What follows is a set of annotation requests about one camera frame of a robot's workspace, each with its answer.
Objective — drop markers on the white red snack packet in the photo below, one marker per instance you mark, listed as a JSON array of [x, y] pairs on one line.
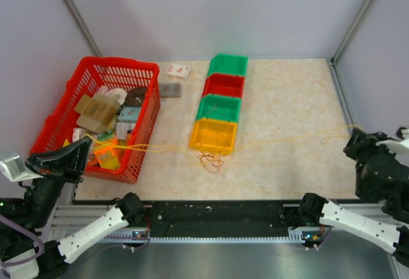
[[177, 71]]

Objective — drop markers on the brown cardboard box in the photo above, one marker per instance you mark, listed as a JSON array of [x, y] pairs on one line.
[[96, 113]]

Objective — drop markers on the orange juice carton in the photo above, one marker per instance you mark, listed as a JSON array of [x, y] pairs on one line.
[[108, 154]]

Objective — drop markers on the yellow plastic bin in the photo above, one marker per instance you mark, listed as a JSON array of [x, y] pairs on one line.
[[213, 136]]

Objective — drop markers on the red plastic basket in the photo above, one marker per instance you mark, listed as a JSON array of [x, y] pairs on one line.
[[89, 76]]

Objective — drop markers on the near green plastic bin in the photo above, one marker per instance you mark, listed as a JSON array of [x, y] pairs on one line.
[[219, 107]]

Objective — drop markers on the green plastic bin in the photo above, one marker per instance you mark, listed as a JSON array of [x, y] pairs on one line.
[[228, 64], [219, 107]]

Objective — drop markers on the chocolate donut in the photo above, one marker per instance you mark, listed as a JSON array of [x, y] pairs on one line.
[[136, 96]]

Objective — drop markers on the red plastic bin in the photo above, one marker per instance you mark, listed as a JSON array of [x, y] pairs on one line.
[[224, 85]]

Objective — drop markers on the teal snack box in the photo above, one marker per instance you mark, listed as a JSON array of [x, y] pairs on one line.
[[129, 114]]

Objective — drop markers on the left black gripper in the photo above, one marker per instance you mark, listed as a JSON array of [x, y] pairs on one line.
[[66, 163]]

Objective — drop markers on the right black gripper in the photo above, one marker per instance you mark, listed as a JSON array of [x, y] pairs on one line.
[[359, 139]]

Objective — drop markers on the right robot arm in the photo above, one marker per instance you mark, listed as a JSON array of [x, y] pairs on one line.
[[379, 177]]

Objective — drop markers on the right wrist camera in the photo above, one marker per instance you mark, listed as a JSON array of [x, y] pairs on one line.
[[398, 147]]

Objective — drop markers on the grey snack packet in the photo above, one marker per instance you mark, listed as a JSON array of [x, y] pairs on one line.
[[170, 90]]

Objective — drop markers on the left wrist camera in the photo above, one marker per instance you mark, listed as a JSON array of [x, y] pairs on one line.
[[13, 168]]

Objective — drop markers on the far green plastic bin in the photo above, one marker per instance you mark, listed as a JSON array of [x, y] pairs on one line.
[[228, 64]]

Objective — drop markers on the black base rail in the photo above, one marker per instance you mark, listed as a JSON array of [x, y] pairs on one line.
[[217, 218]]

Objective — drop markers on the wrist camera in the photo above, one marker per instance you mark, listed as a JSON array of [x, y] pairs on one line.
[[398, 147], [13, 168]]

